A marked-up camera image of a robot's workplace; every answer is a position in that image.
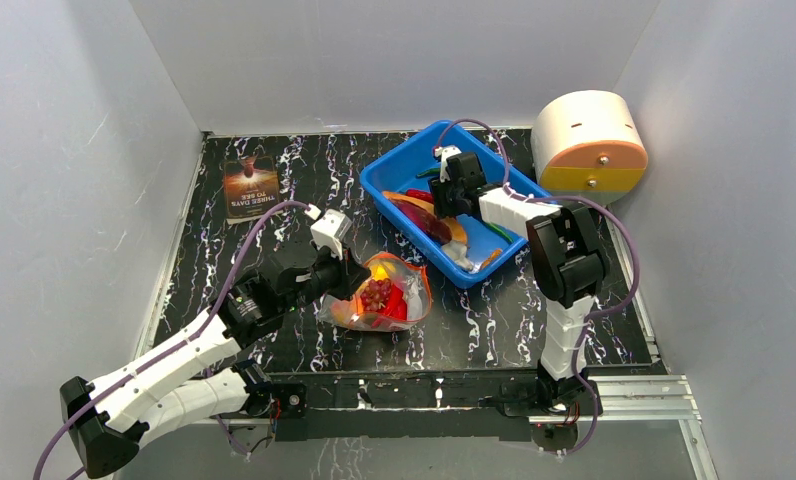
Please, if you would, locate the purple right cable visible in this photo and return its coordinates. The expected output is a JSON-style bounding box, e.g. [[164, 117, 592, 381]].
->
[[432, 119, 642, 455]]

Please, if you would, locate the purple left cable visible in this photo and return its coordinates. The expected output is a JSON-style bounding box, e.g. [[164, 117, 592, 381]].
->
[[32, 199, 321, 480]]

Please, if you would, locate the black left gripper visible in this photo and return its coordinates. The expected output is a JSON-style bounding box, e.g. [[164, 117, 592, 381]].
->
[[282, 240, 371, 315]]

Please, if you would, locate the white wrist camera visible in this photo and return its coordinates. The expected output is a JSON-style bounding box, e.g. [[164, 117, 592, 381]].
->
[[310, 209, 351, 260], [433, 145, 462, 183]]

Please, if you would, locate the yellow mango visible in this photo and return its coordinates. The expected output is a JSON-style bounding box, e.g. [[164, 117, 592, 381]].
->
[[368, 258, 403, 282]]

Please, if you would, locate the dark paperback book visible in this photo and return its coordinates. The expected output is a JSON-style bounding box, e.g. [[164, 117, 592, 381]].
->
[[223, 155, 281, 224]]

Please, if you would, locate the purple cable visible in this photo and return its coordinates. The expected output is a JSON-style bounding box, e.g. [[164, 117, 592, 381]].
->
[[32, 199, 321, 480], [432, 119, 642, 455]]

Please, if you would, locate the clear zip bag orange seal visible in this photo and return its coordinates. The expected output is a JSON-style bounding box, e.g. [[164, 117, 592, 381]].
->
[[316, 252, 432, 332]]

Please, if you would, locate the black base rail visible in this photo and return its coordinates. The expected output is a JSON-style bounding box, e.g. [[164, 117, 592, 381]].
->
[[230, 367, 603, 449]]

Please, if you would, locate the blue plastic bin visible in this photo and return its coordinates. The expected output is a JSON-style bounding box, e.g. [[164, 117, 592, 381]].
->
[[360, 121, 566, 297]]

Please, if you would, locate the round white orange drawer box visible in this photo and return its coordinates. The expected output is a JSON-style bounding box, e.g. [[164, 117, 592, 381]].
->
[[531, 90, 649, 205]]

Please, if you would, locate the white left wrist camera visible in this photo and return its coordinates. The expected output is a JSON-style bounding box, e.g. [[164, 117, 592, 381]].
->
[[310, 209, 351, 260]]

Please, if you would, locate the purple grape bunch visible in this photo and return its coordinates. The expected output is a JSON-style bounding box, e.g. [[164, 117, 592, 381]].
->
[[359, 279, 392, 312]]

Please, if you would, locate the thin green chili pepper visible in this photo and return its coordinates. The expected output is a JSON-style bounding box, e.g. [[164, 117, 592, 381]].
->
[[484, 222, 514, 245]]

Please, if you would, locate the small orange chili pepper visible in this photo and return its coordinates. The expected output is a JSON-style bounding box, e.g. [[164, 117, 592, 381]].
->
[[479, 249, 503, 270]]

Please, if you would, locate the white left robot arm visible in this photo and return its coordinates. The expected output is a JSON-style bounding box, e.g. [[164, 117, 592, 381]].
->
[[59, 246, 370, 479]]

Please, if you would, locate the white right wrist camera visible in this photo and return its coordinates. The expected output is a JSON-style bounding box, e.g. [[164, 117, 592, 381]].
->
[[433, 145, 462, 183]]

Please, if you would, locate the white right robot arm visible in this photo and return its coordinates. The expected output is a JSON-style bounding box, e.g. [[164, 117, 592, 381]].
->
[[429, 146, 606, 416]]

